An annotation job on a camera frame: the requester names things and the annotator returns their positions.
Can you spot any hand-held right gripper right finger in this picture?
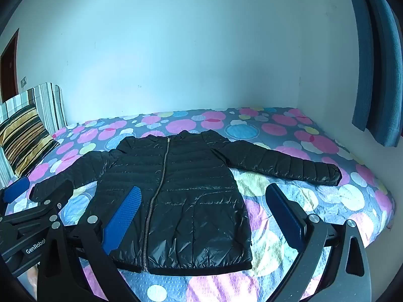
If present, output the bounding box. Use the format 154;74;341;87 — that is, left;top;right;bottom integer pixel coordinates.
266;182;372;302

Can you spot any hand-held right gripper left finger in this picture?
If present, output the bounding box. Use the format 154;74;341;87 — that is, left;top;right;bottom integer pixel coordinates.
38;185;141;302

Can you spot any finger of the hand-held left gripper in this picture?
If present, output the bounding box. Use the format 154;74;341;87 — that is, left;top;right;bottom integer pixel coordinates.
0;178;30;208
0;179;74;231

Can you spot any black puffer jacket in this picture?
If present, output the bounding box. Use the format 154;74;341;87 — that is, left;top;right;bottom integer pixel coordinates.
31;130;343;273

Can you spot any striped pillow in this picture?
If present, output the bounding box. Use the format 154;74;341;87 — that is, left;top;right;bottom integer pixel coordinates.
0;106;60;177

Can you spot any bed with polka-dot sheet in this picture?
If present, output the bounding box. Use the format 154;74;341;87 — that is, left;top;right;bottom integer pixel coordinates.
0;107;395;302

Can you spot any striped padded headboard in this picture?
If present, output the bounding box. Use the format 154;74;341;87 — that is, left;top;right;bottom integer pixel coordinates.
0;82;66;189

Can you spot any brown wooden door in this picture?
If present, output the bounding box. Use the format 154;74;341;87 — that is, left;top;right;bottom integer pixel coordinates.
0;28;20;104

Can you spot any blue curtain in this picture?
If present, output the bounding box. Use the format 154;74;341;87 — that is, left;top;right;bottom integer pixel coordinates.
342;0;403;148

